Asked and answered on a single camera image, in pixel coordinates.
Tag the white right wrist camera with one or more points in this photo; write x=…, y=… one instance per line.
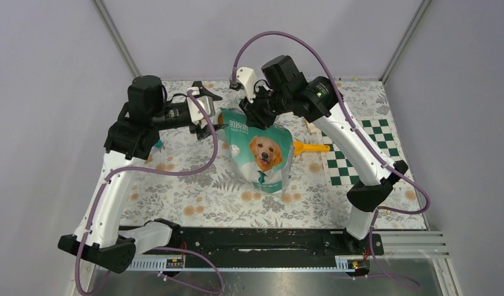
x=244, y=78

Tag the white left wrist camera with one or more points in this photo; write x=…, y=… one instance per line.
x=197, y=104

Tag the green white checkerboard mat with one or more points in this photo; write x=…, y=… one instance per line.
x=350, y=158

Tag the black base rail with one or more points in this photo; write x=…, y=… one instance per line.
x=241, y=248

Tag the white yellow toy block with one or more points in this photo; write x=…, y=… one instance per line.
x=311, y=128

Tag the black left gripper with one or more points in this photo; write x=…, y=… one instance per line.
x=201, y=132

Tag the green pet food bag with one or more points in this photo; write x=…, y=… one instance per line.
x=260, y=157

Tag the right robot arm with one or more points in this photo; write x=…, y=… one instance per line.
x=288, y=91

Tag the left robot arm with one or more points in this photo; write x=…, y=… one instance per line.
x=148, y=110

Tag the orange plastic scoop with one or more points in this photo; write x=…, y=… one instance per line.
x=300, y=147

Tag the floral patterned table mat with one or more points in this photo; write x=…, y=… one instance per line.
x=218, y=198

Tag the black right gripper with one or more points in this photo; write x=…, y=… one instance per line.
x=254, y=116

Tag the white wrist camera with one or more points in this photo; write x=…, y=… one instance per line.
x=197, y=104
x=244, y=78

